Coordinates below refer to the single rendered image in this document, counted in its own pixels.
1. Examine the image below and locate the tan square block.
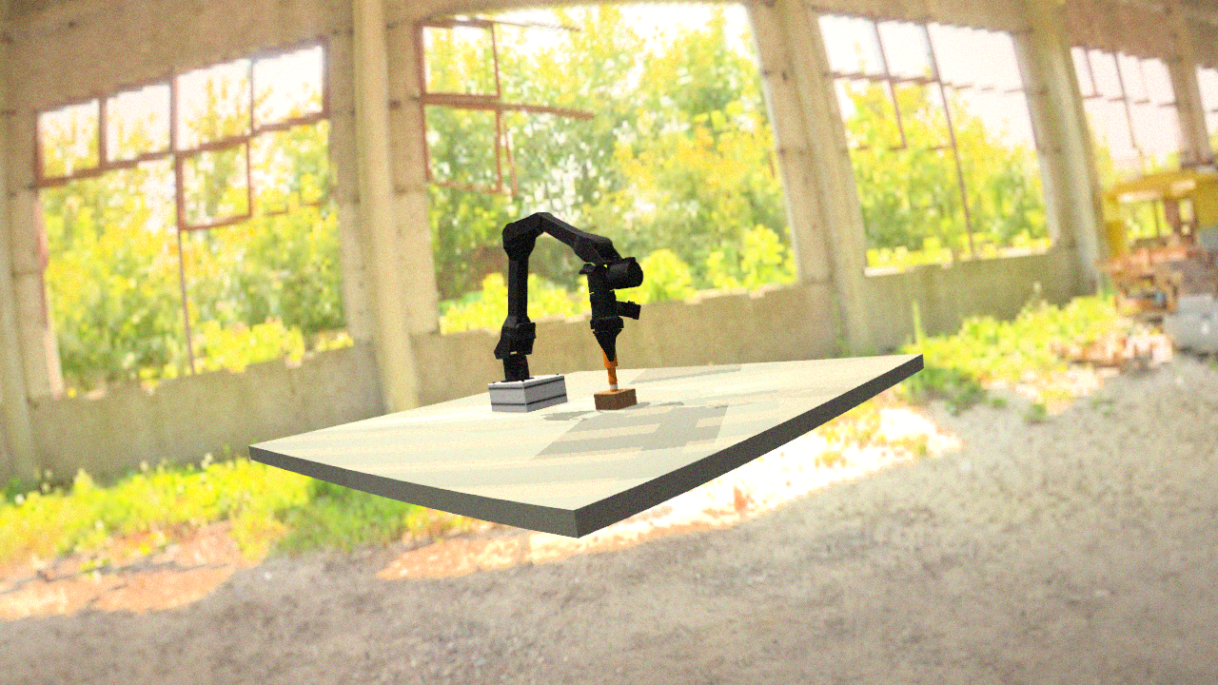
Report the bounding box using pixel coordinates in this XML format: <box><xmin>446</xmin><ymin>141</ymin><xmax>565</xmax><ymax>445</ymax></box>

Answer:
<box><xmin>594</xmin><ymin>388</ymin><xmax>638</xmax><ymax>410</ymax></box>

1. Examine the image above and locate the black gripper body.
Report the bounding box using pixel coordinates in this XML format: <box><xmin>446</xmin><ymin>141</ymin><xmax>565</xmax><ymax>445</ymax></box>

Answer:
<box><xmin>590</xmin><ymin>290</ymin><xmax>624</xmax><ymax>332</ymax></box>

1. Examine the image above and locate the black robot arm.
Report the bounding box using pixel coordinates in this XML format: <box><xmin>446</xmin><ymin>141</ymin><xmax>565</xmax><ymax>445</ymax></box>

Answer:
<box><xmin>495</xmin><ymin>212</ymin><xmax>644</xmax><ymax>382</ymax></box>

